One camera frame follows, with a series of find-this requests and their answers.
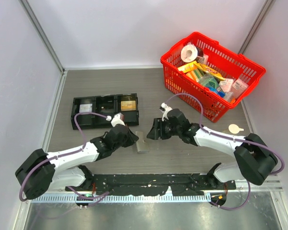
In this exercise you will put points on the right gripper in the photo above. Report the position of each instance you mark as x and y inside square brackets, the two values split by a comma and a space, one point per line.
[155, 133]

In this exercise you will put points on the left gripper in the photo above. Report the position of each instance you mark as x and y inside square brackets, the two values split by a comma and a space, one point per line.
[132, 138]

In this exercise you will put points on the grey card holder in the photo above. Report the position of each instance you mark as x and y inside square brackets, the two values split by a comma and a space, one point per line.
[141, 144]

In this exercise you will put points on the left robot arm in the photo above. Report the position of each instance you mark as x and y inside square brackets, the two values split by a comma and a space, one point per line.
[37, 172]

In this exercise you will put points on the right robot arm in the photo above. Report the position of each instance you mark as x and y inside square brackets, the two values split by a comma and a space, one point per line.
[253, 162]

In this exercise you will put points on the gold card in tray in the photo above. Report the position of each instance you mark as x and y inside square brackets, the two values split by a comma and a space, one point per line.
[128, 105]

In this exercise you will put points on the silver card in tray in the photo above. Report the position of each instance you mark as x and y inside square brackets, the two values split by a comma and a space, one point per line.
[84, 108]

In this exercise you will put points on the black three-slot tray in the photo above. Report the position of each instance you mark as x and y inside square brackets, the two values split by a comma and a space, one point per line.
[104, 105]

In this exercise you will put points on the green packet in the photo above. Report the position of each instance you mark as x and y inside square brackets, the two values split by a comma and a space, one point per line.
[208, 80]

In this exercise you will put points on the yellow snack box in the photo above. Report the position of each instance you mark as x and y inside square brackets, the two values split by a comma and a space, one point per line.
[196, 71]

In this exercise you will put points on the beige round tag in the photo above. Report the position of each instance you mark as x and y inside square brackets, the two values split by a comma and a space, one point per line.
[235, 129]

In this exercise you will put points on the white tape roll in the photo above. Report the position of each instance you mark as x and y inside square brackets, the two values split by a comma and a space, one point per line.
[189, 53]

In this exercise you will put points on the pink white packet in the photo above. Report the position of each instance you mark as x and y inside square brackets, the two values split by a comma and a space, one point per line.
[238, 87]

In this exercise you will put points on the red shopping basket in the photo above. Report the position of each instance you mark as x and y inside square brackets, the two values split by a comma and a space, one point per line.
[230, 65]

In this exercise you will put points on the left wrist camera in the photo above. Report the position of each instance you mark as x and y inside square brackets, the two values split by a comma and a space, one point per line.
[117, 119]

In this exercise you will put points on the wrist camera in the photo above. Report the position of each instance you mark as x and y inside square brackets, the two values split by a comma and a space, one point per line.
[117, 119]
[165, 109]

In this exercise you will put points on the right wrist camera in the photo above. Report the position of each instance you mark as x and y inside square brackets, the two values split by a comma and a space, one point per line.
[165, 109]

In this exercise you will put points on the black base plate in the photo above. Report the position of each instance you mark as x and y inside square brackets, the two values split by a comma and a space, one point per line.
[181, 184]

